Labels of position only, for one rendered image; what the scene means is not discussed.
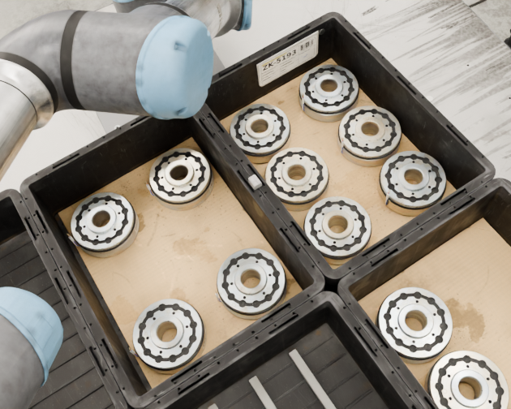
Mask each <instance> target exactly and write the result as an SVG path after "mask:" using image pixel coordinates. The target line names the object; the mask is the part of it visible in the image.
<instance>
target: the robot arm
mask: <svg viewBox="0 0 511 409"><path fill-rule="evenodd" d="M112 1H113V4H114V7H115V10H116V12H117V13H116V12H104V11H82V10H62V11H54V12H50V13H48V14H45V15H41V16H39V17H36V18H35V19H32V20H29V21H28V22H26V23H25V24H22V25H21V26H19V27H18V28H16V29H14V30H13V31H11V32H9V33H8V34H6V35H5V36H4V37H3V38H1V39H0V182H1V180H2V178H3V176H4V175H5V173H6V172H7V170H8V169H9V167H10V166H11V164H12V162H13V161H14V160H15V158H16V156H17V154H18V153H19V151H20V150H21V148H22V147H23V145H24V143H25V142H26V140H27V138H28V137H29V136H30V134H31V132H32V131H34V130H37V129H41V128H43V127H44V126H45V125H47V124H48V122H49V121H50V119H51V118H52V117H53V115H54V114H55V113H57V112H59V111H61V110H87V111H97V112H106V113H115V114H132V115H141V116H150V117H154V118H159V119H172V118H190V117H191V116H193V115H194V114H196V113H197V112H198V111H199V110H200V109H201V107H202V106H203V104H204V102H205V100H206V98H207V95H208V88H210V85H211V81H212V76H213V42H212V40H213V38H215V37H220V36H223V35H225V34H226V33H228V32H229V31H230V30H235V31H237V32H240V31H242V30H248V29H250V28H251V18H252V0H112ZM62 340H63V327H62V324H61V321H60V319H59V317H58V315H57V313H56V312H55V311H54V310H53V309H52V308H51V307H50V306H49V305H48V304H47V303H46V302H45V301H44V300H43V299H41V298H40V297H38V296H37V295H34V294H33V293H31V292H29V291H25V290H22V289H19V288H14V287H0V409H28V407H29V406H30V404H31V402H32V400H33V399H34V397H35V395H36V393H37V391H38V390H39V388H40V387H42V386H43V385H44V384H45V382H46V380H47V378H48V375H49V369H50V367H51V365H52V363H53V361H54V359H55V357H56V355H57V353H58V351H59V349H60V347H61V345H62Z"/></svg>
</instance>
